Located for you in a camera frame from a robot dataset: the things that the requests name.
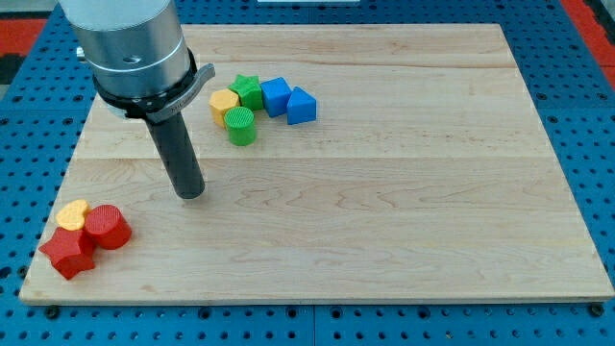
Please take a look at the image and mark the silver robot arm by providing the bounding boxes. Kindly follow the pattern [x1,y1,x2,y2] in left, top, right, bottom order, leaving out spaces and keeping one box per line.
[60,0,215,124]

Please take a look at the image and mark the blue cube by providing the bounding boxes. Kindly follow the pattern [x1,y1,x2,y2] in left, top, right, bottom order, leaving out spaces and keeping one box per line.
[260,77,291,117]

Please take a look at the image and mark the blue triangular prism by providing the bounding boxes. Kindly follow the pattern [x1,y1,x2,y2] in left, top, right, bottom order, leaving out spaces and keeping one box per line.
[287,86,317,125]

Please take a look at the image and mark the green cylinder block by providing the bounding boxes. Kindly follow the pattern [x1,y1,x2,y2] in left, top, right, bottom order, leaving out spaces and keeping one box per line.
[225,107,257,146]

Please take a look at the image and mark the green star block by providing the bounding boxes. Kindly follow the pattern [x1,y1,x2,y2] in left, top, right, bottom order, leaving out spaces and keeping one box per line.
[229,74,264,111]

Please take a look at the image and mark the yellow hexagon block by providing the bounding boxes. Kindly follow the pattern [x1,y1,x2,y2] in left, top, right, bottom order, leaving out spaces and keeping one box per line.
[209,88,240,128]

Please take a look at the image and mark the wooden board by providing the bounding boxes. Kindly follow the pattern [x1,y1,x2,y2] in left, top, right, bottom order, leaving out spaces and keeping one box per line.
[19,24,614,306]

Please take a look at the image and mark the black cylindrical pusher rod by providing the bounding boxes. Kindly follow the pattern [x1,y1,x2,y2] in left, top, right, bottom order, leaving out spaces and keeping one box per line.
[146,112,206,199]

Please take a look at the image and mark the red cylinder block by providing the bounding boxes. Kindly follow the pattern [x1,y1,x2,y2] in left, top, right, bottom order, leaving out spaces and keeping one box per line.
[85,205,132,250]

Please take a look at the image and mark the yellow heart block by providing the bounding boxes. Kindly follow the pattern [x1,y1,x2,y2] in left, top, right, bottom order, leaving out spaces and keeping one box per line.
[55,199,90,231]

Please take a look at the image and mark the red star block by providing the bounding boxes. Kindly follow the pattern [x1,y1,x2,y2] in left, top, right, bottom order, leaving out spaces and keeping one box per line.
[38,227,96,280]

